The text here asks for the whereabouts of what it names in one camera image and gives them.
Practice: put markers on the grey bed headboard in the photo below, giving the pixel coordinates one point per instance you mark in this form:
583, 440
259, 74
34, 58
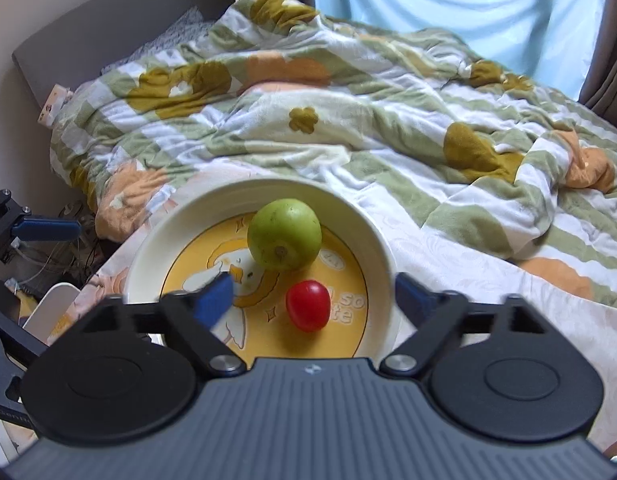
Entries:
74, 48

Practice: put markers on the green apple in bowl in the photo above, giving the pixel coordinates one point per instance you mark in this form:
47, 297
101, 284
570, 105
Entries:
284, 235

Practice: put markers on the brown right curtain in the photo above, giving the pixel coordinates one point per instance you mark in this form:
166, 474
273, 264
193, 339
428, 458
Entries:
599, 92

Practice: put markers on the cream duck pattern bowl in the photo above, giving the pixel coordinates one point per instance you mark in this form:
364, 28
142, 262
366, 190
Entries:
207, 236

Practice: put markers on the light blue window cloth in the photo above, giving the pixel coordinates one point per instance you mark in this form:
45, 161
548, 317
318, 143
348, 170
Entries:
551, 41

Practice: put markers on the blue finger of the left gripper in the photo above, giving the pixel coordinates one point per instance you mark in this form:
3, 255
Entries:
41, 229

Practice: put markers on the white floral tablecloth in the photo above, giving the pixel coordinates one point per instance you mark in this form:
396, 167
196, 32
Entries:
438, 264

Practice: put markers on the grey patterned pillow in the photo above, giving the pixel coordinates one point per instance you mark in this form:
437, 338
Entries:
163, 35

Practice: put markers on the red cherry tomato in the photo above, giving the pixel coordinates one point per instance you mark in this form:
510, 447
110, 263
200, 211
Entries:
308, 305

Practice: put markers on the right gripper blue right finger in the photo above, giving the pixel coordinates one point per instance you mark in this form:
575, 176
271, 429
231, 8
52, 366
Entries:
437, 318

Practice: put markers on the white chair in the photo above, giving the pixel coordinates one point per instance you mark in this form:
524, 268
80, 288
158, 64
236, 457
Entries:
50, 309

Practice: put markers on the green striped floral blanket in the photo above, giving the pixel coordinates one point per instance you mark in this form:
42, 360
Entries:
467, 149

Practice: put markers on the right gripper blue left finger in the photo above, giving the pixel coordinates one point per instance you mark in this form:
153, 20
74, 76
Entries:
191, 316

